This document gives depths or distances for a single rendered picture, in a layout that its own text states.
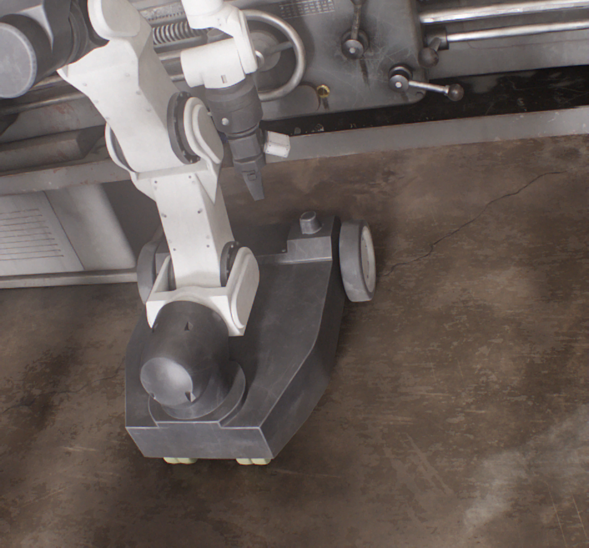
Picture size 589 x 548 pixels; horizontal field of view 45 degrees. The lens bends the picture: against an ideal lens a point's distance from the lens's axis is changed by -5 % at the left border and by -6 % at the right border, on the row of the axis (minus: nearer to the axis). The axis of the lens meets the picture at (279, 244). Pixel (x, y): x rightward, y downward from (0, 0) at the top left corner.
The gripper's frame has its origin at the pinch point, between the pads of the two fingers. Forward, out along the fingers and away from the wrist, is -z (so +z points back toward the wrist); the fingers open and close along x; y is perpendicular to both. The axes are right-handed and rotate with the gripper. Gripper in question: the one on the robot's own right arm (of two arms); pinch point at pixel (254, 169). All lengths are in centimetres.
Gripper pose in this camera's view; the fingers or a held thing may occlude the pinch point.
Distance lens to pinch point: 140.4
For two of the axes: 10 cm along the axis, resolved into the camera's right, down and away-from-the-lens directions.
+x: -0.6, -6.4, 7.7
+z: -2.3, -7.4, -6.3
